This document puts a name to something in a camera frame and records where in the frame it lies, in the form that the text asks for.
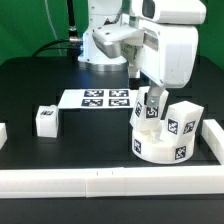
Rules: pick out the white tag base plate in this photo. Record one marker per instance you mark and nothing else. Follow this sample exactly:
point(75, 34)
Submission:
point(97, 98)

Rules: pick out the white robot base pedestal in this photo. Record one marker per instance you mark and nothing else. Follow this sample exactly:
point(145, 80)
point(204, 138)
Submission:
point(99, 54)

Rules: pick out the white round stool seat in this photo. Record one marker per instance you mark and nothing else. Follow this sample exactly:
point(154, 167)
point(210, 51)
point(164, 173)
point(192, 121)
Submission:
point(147, 146)

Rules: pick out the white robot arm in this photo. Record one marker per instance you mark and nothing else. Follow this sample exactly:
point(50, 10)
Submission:
point(158, 9)

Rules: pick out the white front fence rail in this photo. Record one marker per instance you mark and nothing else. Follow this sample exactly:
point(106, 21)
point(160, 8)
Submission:
point(99, 182)

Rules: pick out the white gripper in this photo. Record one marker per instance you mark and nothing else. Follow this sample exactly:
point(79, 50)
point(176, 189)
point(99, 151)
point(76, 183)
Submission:
point(164, 50)

